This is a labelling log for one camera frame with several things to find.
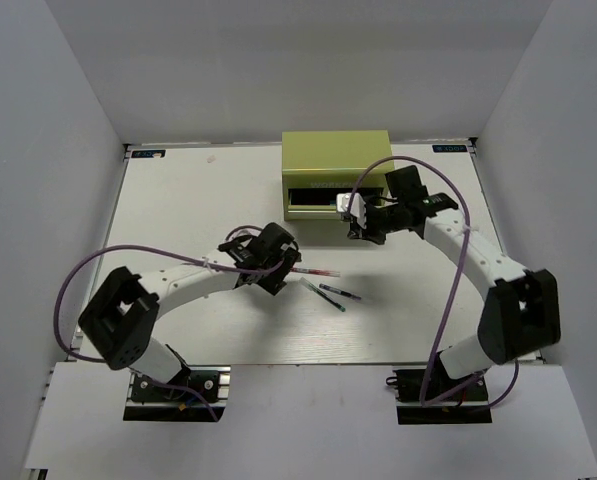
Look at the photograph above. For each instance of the red gel pen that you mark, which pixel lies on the red gel pen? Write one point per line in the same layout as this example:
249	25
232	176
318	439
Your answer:
317	272

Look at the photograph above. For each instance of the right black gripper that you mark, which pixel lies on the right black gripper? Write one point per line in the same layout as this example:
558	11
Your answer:
368	233

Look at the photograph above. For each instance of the left blue table label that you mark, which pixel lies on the left blue table label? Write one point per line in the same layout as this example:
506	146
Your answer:
148	154

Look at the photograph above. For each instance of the green ink refill pen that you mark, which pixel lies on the green ink refill pen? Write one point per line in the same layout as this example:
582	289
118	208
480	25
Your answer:
310	286

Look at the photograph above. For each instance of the right blue table label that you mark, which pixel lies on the right blue table label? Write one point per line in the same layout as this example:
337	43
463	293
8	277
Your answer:
449	148

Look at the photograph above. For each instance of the blue table label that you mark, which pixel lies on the blue table label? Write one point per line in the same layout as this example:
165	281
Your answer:
449	148
148	154

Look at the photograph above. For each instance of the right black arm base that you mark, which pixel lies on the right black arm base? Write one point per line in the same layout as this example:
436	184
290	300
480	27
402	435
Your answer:
444	404

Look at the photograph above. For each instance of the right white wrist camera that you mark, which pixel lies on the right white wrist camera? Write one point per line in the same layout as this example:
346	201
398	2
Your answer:
352	208

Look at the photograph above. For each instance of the green metal drawer cabinet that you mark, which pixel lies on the green metal drawer cabinet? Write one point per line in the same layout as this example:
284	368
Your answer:
329	159

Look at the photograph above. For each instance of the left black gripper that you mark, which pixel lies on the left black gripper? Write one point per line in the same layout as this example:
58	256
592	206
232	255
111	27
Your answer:
273	283

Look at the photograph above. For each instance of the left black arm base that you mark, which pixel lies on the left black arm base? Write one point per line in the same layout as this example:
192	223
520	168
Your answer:
148	403

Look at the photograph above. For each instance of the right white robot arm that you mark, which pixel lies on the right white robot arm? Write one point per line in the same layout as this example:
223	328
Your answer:
521	311

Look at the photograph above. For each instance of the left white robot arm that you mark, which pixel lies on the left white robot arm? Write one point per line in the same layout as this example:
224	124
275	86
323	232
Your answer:
120	318

